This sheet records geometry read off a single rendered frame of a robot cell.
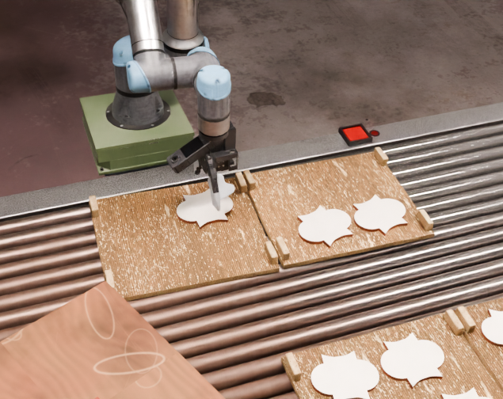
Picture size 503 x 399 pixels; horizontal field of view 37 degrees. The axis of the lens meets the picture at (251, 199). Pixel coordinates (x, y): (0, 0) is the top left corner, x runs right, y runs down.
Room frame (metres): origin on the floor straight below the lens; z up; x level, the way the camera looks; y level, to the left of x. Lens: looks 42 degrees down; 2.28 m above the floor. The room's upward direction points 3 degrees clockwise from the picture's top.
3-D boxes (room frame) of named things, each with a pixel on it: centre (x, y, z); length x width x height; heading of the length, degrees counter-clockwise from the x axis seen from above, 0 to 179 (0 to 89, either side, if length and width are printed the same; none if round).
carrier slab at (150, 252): (1.35, 0.17, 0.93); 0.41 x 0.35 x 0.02; 109
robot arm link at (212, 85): (1.45, 0.10, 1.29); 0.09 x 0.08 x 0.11; 16
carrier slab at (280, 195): (1.50, -0.22, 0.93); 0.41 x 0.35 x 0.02; 110
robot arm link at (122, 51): (1.84, 0.34, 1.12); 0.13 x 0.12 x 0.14; 106
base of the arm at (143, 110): (1.83, 0.35, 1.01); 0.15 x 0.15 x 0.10
